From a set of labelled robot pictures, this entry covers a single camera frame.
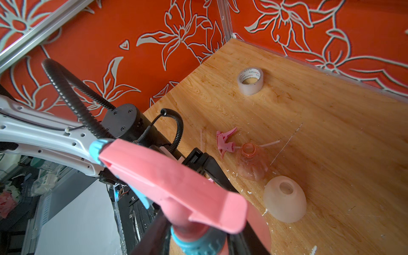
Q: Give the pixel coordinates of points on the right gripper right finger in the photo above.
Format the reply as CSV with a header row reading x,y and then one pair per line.
x,y
245,243

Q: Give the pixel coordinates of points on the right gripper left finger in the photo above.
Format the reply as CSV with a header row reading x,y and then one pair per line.
x,y
156,240

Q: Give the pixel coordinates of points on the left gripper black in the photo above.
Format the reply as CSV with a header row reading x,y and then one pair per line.
x,y
203,164

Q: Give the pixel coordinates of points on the pink blue spray nozzle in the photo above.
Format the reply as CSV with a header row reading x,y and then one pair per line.
x,y
204,217

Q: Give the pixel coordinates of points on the opaque pink spray bottle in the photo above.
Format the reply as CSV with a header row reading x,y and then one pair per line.
x,y
260,226

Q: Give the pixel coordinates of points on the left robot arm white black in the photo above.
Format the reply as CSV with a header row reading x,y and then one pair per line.
x,y
33,133

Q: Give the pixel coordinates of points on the transparent pink spray bottle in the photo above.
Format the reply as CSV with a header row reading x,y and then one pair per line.
x,y
252,162

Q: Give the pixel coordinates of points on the white spray bottle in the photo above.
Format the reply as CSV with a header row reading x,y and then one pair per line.
x,y
284,199

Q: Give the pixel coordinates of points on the clear tape roll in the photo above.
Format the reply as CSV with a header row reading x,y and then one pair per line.
x,y
250,81

